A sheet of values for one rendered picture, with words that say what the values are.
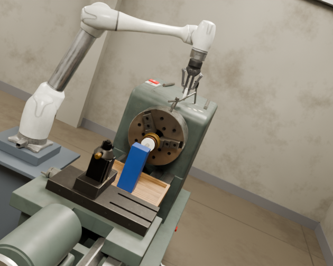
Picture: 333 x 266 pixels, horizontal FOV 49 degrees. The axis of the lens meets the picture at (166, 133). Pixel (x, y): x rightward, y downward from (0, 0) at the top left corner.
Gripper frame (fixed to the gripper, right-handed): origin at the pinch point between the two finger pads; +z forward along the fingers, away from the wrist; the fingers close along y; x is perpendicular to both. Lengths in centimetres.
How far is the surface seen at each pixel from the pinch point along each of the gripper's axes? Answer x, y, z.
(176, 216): 11, 18, 80
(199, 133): -3.8, 15.0, 17.6
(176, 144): -23.3, 6.9, 22.2
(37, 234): -137, -4, 18
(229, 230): 132, 67, 137
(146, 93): -1.6, -21.3, 6.8
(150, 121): -23.3, -9.8, 15.5
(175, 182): -4, 11, 51
